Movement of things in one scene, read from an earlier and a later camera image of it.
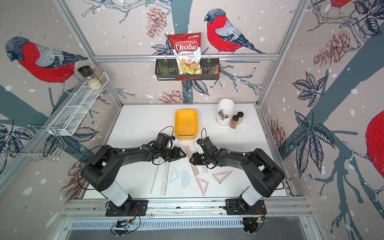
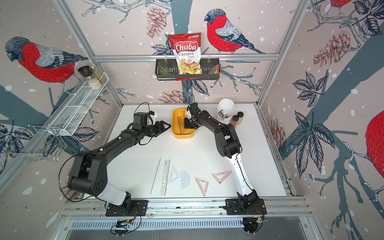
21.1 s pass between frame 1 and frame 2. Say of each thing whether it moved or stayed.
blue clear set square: stayed
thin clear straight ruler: stayed
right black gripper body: moved
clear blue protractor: stayed
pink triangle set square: stayed
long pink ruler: moved
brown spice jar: stayed
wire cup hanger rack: stayed
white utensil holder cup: stayed
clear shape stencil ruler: stayed
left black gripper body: moved
